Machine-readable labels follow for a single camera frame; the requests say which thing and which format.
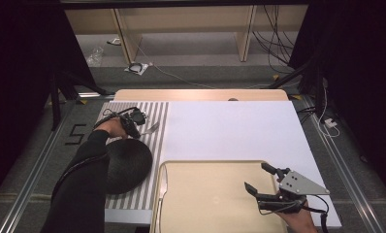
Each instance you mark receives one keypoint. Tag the small dark floor item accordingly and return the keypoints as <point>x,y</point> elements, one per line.
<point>114,41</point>

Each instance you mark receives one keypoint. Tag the black curtain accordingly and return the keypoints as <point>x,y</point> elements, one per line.
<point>19,81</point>
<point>365,81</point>

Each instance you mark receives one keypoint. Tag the light wooden desk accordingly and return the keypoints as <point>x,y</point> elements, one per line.
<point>187,19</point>

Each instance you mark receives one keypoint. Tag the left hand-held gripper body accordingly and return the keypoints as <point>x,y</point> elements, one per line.
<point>136,116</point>

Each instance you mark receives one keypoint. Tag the white board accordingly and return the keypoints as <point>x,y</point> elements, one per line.
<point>233,129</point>

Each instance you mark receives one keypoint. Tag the clear plastic bag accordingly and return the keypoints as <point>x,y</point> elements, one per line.
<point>95,56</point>

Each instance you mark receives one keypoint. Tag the person's right hand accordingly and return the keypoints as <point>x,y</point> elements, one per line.
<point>299,221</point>

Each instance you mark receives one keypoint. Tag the aluminium floor rail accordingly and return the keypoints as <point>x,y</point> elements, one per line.
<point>346,174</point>
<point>32,181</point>

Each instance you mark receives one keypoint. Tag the grey white striped placemat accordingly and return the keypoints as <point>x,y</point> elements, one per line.
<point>155,145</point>

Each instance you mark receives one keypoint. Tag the black metal stand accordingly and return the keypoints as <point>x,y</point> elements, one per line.
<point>291,74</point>
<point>55,103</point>

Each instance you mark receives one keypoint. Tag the black round plate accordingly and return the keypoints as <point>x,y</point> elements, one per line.
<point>129,165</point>

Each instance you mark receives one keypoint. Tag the person's left hand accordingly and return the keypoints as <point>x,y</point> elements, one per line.
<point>112,126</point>

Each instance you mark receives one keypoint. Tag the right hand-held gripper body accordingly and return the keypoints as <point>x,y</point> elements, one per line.
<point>297,184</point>

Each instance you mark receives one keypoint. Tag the floor outlet plate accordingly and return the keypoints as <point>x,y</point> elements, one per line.
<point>136,68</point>

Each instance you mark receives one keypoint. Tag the beige tray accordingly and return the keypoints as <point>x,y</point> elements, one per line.
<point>213,197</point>

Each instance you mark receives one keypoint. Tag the silver fork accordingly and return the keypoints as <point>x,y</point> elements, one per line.
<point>151,128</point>

